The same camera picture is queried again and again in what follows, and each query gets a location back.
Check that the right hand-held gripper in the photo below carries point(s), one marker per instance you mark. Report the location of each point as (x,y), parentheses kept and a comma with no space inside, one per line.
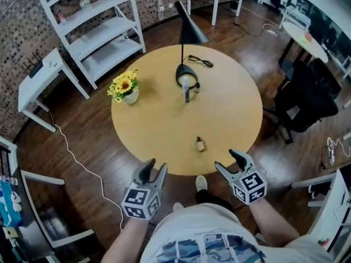
(249,188)

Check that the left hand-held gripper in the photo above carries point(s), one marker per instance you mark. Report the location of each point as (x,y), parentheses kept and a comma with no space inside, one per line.
(137,199)

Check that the small amber bottle cream label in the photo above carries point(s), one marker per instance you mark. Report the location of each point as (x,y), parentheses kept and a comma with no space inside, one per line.
(201,146)

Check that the small brown dropper bottle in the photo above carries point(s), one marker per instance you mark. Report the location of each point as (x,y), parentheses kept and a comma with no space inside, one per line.
(197,88)

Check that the white tube with purple label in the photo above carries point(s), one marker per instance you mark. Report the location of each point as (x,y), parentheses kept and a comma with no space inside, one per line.
(186,83)

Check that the person's right forearm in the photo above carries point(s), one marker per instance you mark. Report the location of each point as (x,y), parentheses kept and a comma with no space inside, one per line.
(274,223)

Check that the person's left forearm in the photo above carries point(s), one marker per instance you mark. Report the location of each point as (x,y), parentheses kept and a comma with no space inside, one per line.
(126,240)

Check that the person's beige shoe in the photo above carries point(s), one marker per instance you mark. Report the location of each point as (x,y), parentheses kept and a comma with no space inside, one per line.
(201,183)
(178,206)

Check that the person's black trouser leg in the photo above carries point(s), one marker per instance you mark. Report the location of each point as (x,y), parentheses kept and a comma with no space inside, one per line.
(214,200)

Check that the person's white printed t-shirt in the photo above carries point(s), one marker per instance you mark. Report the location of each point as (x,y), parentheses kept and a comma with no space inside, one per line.
(205,220)

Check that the sunflowers in white pot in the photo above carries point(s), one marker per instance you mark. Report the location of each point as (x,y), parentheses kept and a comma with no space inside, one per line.
(124,86)

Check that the black office chair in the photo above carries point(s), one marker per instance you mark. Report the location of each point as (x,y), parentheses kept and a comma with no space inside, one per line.
(304,103)

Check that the white mug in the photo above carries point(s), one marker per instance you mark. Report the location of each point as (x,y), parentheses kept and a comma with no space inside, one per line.
(16,196)

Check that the white power strip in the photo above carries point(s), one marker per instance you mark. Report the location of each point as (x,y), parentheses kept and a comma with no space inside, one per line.
(271,31)

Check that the clear water bottle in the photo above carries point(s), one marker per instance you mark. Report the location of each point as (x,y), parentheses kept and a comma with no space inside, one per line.
(8,180)

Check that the small white side table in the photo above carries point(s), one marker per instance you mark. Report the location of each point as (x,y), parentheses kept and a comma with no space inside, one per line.
(38,83)

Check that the white round table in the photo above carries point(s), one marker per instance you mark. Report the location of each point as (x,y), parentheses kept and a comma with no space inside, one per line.
(304,38)

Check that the black desk lamp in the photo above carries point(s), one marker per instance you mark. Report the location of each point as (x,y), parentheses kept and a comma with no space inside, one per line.
(189,29)

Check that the blue tissue box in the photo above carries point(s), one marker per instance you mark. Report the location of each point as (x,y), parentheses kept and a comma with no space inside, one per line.
(9,215)

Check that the white metal shelf unit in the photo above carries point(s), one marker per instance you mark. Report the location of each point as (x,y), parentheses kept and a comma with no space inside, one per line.
(104,29)

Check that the black router with antennas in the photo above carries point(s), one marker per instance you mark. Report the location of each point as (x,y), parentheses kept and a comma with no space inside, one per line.
(35,68)

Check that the small waste bin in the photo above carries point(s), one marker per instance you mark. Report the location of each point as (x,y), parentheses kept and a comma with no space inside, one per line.
(234,6)

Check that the colourful drink can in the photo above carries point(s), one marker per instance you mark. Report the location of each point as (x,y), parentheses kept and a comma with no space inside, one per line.
(61,16)

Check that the clear plastic bottle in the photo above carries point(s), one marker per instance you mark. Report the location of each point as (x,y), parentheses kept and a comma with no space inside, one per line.
(85,2)

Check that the white metal frame table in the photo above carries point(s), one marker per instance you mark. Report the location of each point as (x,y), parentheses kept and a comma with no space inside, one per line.
(326,223)

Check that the black top white frame table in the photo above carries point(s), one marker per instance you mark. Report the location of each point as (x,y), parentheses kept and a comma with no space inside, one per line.
(30,234)

